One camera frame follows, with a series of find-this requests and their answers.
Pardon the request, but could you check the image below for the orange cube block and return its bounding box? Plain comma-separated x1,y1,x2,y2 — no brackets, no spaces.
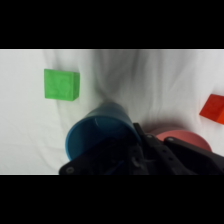
198,93,224,126

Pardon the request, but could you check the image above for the white tablecloth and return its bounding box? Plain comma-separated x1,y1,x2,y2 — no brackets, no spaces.
0,49,224,176

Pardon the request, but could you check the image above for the pink bowl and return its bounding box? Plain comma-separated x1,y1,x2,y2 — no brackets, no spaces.
150,126,213,153

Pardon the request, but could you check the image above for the green cube block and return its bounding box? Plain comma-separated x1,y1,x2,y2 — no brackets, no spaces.
43,68,81,101

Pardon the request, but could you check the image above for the blue plastic cup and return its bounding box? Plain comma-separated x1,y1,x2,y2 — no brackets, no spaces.
64,101,143,162

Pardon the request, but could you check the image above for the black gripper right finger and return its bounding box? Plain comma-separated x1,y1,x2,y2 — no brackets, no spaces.
132,122,224,176

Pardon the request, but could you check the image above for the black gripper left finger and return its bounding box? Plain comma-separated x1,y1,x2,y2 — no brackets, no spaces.
58,137,148,176

